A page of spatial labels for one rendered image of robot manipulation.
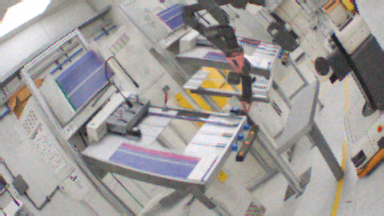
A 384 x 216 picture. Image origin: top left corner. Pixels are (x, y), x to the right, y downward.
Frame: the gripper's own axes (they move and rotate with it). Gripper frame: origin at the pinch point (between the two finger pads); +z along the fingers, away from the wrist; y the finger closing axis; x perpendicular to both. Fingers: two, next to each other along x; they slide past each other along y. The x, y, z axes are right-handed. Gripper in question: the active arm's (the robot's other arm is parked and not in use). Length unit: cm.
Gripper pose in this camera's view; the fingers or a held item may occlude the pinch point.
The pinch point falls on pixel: (247, 111)
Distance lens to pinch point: 263.5
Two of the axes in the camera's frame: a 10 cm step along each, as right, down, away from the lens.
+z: 0.4, 9.0, 4.4
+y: -3.5, 4.2, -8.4
